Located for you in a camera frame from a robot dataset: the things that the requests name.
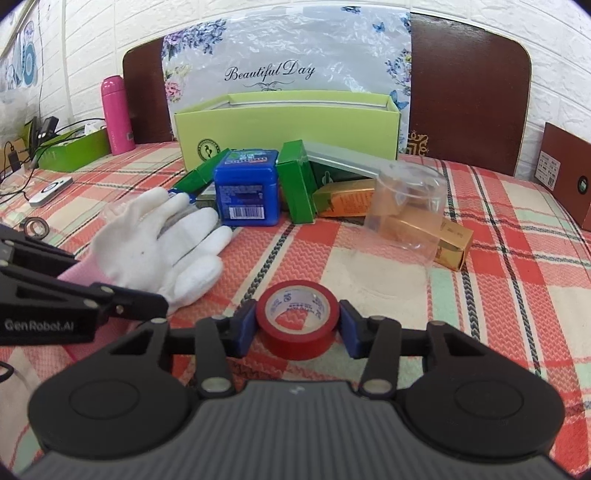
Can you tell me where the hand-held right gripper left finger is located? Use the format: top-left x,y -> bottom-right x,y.
108,300 -> 257,400

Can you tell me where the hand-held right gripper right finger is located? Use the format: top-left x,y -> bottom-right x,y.
339,300 -> 488,400

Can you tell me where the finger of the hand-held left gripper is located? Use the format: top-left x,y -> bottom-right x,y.
0,225 -> 80,278
0,267 -> 170,321

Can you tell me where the red tape roll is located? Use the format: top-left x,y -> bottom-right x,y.
255,280 -> 342,361

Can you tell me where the orange box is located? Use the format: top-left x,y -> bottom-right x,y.
313,179 -> 377,219

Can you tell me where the light green cardboard box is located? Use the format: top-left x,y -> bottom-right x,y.
174,91 -> 400,171

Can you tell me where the person's left forearm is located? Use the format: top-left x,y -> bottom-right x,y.
56,259 -> 139,363

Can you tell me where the person's left hand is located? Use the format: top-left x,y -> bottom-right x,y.
88,187 -> 234,315

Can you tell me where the white flat device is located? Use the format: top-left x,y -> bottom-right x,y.
28,176 -> 74,205

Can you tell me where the green tissue box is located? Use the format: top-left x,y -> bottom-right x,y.
38,127 -> 112,172

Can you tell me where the gold box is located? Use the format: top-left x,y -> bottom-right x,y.
382,215 -> 475,271

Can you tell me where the flat dark green box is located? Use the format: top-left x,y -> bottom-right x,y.
168,148 -> 232,195

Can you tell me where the blue square box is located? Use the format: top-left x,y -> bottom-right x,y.
213,148 -> 281,227

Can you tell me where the small green box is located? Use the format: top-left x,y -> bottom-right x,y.
276,140 -> 318,224

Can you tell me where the pink bottle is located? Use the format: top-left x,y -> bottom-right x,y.
102,76 -> 137,156

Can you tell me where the clear plastic cup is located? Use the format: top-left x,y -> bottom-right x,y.
363,161 -> 448,268

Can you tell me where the plaid blanket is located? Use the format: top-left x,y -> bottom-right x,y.
0,141 -> 591,476

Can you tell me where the silver tin box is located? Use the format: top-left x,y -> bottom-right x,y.
305,141 -> 394,182

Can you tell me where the brown wooden headboard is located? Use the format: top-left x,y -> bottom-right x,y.
122,11 -> 532,176

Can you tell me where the brown cardboard box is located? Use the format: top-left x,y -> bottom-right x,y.
536,122 -> 591,234

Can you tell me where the floral plastic bag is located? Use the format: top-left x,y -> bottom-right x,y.
161,4 -> 413,158

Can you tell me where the small dark ring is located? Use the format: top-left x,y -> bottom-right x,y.
21,217 -> 50,239

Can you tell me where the black cable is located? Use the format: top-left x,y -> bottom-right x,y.
0,138 -> 40,199

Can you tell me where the blue wall sticker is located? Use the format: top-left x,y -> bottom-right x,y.
4,37 -> 38,89

